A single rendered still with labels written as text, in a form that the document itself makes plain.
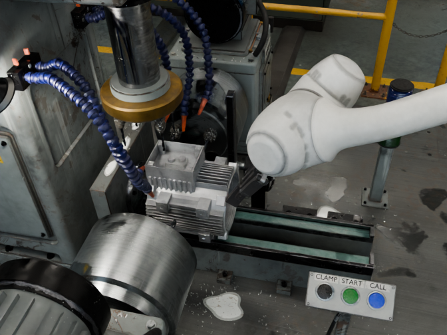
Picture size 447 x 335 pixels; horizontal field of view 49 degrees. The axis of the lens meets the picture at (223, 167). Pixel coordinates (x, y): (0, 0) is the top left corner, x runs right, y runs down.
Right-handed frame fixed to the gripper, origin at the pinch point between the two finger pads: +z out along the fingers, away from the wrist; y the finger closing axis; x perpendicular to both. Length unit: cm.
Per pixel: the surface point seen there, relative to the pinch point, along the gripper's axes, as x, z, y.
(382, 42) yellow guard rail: 76, 38, -222
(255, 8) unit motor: -15, -10, -65
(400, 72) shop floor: 112, 63, -253
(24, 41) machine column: -54, -12, 4
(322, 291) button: 20.1, -7.8, 20.1
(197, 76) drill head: -20.6, 5.0, -39.4
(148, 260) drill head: -13.0, 2.4, 25.4
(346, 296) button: 24.1, -9.9, 20.3
